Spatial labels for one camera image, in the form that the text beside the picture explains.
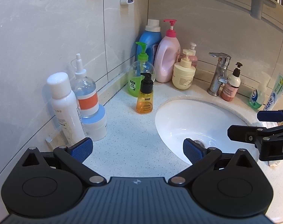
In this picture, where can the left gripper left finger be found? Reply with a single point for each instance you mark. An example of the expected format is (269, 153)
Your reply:
(72, 158)

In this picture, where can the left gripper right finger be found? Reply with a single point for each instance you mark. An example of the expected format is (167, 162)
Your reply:
(202, 160)

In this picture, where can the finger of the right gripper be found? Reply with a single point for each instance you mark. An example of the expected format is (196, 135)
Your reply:
(252, 134)
(270, 116)

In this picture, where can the orange bottle black pump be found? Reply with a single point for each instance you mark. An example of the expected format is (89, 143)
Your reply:
(146, 95)

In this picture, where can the sink drain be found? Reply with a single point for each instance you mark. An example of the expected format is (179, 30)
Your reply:
(198, 142)

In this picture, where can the clear green soap bottle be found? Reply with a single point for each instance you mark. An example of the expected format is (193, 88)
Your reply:
(258, 95)

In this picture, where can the toothpaste tube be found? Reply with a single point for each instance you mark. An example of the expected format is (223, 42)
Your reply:
(275, 94)

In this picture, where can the white jar blue lid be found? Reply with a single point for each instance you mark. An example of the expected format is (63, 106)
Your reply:
(96, 125)

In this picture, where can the white sink basin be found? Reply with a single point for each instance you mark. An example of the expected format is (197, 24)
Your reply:
(199, 121)

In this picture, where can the white pink lotion bottle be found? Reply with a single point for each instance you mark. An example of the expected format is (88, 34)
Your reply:
(233, 82)

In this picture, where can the tall white bottle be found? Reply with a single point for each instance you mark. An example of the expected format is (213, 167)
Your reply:
(64, 104)

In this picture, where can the chrome faucet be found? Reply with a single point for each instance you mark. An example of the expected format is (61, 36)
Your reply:
(220, 75)

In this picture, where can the clear bottle orange label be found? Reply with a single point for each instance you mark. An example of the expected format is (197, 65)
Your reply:
(85, 90)

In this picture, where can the cream pump bottle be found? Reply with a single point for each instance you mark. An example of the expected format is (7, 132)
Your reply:
(184, 71)

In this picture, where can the small pink pump bottle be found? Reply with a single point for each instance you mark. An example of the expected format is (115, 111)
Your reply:
(193, 58)

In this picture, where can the pink detergent pump bottle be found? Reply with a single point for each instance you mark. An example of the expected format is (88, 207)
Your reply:
(167, 54)

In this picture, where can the green soap pump bottle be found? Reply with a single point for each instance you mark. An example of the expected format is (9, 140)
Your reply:
(141, 65)

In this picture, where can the blue detergent bottle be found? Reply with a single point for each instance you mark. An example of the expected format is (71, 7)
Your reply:
(152, 37)

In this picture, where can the mirror shelf bracket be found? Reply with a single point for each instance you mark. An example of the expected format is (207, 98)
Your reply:
(257, 7)

